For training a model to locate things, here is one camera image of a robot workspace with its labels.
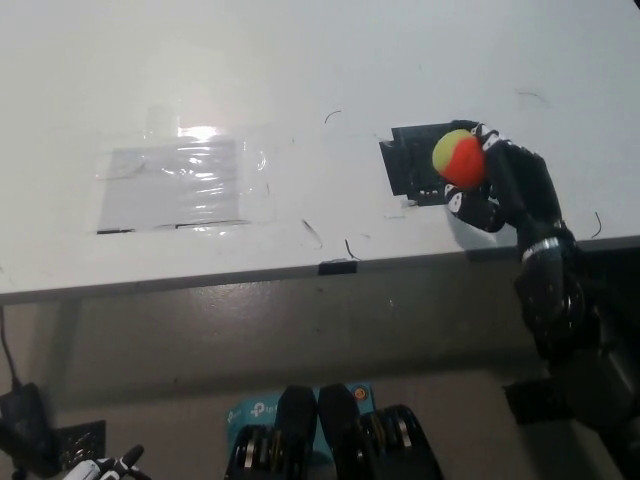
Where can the black power adapter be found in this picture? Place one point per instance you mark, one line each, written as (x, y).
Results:
(22, 425)

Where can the black floor tape patch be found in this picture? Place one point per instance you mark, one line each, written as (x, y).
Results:
(530, 402)
(85, 440)

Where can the orange and yellow tennis ball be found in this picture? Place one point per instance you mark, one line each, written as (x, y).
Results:
(457, 161)

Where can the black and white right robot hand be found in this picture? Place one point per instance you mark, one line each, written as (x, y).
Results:
(520, 190)

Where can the black tape patch on table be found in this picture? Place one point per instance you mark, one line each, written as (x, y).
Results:
(405, 160)

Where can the small black tape strip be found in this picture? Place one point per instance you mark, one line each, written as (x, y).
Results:
(338, 268)

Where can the teal tp-link box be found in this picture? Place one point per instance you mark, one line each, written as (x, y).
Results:
(255, 411)

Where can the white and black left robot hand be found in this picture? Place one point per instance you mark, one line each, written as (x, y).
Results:
(102, 469)

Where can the white paper under clear film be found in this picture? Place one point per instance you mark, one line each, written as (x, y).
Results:
(170, 187)

